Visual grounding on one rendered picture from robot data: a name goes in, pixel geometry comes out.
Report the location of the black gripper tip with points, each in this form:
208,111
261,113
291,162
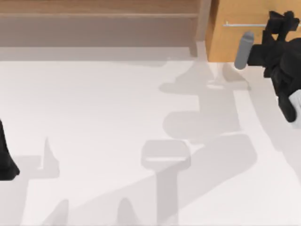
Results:
5,162

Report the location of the wooden cupboard door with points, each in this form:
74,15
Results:
225,44

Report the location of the pale grey rounded box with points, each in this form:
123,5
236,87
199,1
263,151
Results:
243,49

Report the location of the wooden open shelf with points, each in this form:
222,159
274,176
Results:
98,21

